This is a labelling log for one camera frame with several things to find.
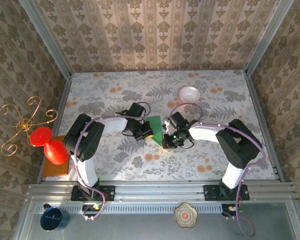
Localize ornate patterned flower dish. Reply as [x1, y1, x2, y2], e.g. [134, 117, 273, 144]
[173, 202, 198, 229]

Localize white bowl with orange outside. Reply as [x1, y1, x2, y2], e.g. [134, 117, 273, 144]
[178, 86, 201, 103]

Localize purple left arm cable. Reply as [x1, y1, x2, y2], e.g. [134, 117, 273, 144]
[74, 101, 151, 222]

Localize grey metal shelf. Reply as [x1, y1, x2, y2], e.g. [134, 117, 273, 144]
[14, 199, 300, 240]

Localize dark blue mug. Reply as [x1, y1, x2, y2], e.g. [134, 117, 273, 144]
[39, 203, 71, 231]

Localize slotted grey cable duct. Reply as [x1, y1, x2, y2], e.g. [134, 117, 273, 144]
[34, 204, 231, 215]

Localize orange wooden board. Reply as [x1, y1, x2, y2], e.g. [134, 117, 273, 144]
[41, 135, 72, 177]

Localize gold wire scroll stand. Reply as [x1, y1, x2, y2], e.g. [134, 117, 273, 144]
[0, 95, 59, 157]

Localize small controller board with wires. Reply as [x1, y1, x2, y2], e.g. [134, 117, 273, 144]
[221, 202, 244, 221]
[81, 202, 103, 222]

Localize floral patterned table cover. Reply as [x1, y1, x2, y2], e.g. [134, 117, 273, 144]
[43, 69, 277, 181]

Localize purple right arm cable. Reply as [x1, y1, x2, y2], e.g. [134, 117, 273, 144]
[166, 103, 267, 238]

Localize aluminium frame cross rail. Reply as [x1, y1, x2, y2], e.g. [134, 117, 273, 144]
[26, 179, 298, 202]

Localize green cloth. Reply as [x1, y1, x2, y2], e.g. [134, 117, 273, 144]
[146, 115, 164, 146]

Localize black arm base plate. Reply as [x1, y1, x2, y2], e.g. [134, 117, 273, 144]
[70, 184, 116, 202]
[203, 183, 250, 202]

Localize aluminium frame corner post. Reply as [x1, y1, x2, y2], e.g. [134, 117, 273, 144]
[244, 0, 295, 76]
[17, 0, 73, 79]

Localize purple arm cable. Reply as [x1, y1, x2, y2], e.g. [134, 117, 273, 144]
[74, 101, 151, 222]
[166, 103, 267, 238]

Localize red plastic goblet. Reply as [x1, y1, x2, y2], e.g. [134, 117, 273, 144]
[29, 126, 71, 166]

